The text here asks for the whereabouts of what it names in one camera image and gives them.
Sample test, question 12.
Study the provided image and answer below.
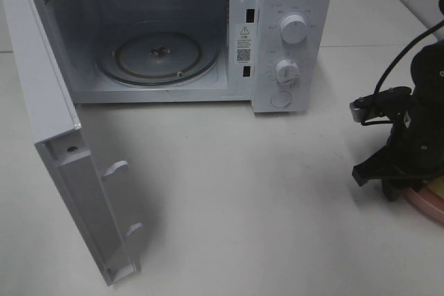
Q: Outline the pink round plate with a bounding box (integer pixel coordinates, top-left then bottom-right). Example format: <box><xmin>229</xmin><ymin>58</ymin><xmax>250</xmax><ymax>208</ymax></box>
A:
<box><xmin>404</xmin><ymin>183</ymin><xmax>444</xmax><ymax>224</ymax></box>

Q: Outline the glass microwave turntable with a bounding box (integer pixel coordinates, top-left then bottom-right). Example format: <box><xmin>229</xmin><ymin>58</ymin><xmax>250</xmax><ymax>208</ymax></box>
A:
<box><xmin>96</xmin><ymin>21</ymin><xmax>226</xmax><ymax>87</ymax></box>

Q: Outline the lower white timer knob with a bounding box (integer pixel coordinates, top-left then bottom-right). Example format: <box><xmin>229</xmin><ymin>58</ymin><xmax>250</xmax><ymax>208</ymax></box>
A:
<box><xmin>275</xmin><ymin>60</ymin><xmax>300</xmax><ymax>85</ymax></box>

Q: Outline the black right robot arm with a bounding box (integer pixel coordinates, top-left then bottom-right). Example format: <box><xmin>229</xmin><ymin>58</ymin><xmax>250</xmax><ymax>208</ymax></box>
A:
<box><xmin>350</xmin><ymin>22</ymin><xmax>443</xmax><ymax>202</ymax></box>

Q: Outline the upper white power knob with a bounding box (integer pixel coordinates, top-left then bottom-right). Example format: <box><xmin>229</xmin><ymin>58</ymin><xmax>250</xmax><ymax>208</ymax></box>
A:
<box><xmin>280</xmin><ymin>13</ymin><xmax>308</xmax><ymax>44</ymax></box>

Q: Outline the white bread sandwich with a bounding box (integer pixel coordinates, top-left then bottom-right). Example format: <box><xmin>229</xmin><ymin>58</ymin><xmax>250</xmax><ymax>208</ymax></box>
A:
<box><xmin>428</xmin><ymin>177</ymin><xmax>444</xmax><ymax>199</ymax></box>

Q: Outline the round white door button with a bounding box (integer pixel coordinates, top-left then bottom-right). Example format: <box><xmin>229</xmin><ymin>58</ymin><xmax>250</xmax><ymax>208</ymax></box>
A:
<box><xmin>271</xmin><ymin>92</ymin><xmax>292</xmax><ymax>107</ymax></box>

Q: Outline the white warning label sticker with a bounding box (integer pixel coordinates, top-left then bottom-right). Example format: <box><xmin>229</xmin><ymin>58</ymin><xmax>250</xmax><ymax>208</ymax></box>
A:
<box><xmin>234</xmin><ymin>23</ymin><xmax>256</xmax><ymax>64</ymax></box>

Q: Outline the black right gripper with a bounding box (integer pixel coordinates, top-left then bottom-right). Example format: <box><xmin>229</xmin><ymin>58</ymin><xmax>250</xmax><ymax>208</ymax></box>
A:
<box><xmin>352</xmin><ymin>101</ymin><xmax>443</xmax><ymax>202</ymax></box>

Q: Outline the white microwave oven body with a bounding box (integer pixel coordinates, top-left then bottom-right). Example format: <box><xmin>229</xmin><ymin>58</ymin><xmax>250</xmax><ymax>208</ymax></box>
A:
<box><xmin>46</xmin><ymin>0</ymin><xmax>330</xmax><ymax>113</ymax></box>

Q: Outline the white microwave door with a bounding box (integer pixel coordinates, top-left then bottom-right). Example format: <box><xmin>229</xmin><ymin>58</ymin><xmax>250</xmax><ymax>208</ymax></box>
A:
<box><xmin>3</xmin><ymin>0</ymin><xmax>139</xmax><ymax>286</ymax></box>

